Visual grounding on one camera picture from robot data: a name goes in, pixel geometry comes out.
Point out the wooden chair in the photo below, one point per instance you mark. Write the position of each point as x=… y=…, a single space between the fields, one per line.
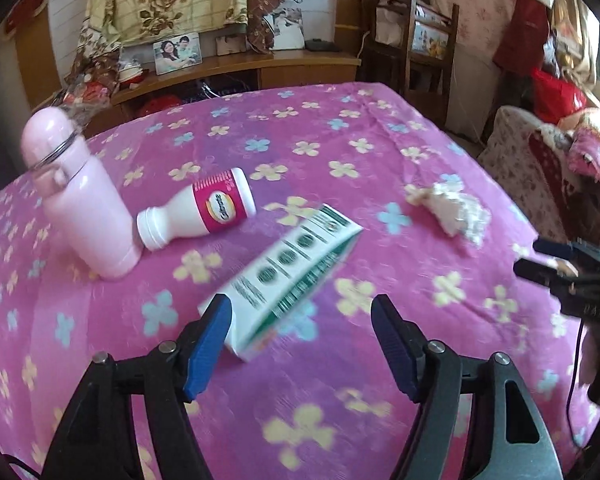
x=425 y=55

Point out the red hanging garment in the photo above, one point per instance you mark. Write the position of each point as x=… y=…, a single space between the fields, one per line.
x=525 y=35

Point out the pink floral curtain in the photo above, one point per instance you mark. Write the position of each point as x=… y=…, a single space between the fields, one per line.
x=475 y=5

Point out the heap of plastic bags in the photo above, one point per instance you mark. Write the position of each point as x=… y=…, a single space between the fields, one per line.
x=90 y=92

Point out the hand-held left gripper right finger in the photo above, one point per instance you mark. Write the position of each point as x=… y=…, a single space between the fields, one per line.
x=395 y=350

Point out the pink floral tablecloth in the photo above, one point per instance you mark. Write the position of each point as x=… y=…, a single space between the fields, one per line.
x=330 y=135

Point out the black flat box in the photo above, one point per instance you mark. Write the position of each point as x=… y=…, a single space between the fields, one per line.
x=322 y=45

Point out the wooden cabinet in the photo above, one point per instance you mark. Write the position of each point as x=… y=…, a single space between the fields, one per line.
x=290 y=67

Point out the white bottle with red label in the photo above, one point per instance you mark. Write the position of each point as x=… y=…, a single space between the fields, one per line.
x=205 y=205

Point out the pink thermos bottle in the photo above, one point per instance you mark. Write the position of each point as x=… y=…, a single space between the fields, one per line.
x=87 y=205

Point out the floral covered sofa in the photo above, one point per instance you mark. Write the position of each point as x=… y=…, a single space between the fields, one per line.
x=530 y=160

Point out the framed couple photo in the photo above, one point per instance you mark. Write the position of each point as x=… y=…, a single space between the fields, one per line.
x=177 y=54

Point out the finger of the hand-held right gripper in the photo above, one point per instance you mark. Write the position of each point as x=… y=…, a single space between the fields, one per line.
x=535 y=271
x=555 y=249

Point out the large wedding photo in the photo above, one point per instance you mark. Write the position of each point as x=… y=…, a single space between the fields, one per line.
x=285 y=30

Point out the green and white carton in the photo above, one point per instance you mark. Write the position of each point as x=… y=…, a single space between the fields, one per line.
x=290 y=265

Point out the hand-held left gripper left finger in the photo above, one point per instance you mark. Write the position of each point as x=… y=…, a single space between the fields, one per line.
x=207 y=345

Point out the red bag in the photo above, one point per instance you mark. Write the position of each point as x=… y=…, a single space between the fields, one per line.
x=557 y=95

